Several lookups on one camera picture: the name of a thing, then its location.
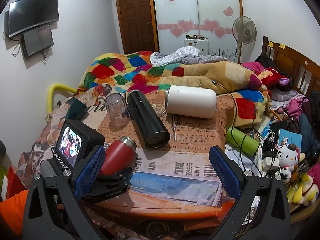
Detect red thermos cup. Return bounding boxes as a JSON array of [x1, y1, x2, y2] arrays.
[[99, 136, 137, 176]]

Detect clear plastic cup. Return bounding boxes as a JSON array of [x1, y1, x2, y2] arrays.
[[105, 93, 131, 127]]

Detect green bottle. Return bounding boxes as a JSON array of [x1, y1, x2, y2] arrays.
[[226, 126, 260, 156]]

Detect cow plush toy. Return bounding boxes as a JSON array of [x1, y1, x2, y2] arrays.
[[275, 144, 300, 184]]

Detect newspaper print tablecloth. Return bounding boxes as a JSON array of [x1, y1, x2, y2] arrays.
[[16, 84, 237, 240]]

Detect dark green mug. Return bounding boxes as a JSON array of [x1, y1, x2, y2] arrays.
[[65, 98, 88, 120]]

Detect blue box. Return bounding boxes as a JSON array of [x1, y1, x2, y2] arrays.
[[277, 128, 302, 150]]

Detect black thermos bottle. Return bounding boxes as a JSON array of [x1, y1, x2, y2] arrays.
[[127, 90, 170, 150]]

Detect colourful patchwork quilt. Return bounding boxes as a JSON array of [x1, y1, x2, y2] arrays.
[[78, 51, 270, 127]]

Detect orange cushion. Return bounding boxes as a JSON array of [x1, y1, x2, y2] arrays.
[[1, 190, 28, 238]]

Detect white thermos bottle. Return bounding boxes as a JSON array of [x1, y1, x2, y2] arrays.
[[164, 85, 217, 119]]

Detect red plush toy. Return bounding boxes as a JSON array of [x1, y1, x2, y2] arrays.
[[258, 68, 290, 89]]

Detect wooden headboard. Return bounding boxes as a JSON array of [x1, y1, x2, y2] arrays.
[[261, 36, 320, 96]]

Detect grey white crumpled cloth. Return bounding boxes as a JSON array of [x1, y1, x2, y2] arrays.
[[150, 46, 228, 67]]

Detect white small cabinet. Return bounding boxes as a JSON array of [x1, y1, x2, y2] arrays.
[[184, 35, 209, 55]]

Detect standing electric fan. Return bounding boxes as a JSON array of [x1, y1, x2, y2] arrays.
[[232, 16, 257, 63]]

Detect frosted sliding wardrobe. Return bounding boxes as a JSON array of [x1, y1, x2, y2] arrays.
[[153, 0, 243, 62]]

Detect brown wooden door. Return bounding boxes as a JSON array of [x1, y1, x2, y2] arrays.
[[116, 0, 158, 54]]

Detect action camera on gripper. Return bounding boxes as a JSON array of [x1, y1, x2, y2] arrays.
[[51, 119, 105, 171]]

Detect black cable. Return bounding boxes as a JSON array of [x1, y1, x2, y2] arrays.
[[211, 80, 266, 178]]

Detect yellow foam padded rail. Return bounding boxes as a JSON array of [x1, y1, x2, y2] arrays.
[[46, 83, 77, 113]]

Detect small wall monitor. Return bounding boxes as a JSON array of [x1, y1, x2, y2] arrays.
[[22, 24, 54, 60]]

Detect wall mounted television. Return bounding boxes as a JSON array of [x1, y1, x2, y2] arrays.
[[7, 0, 60, 37]]

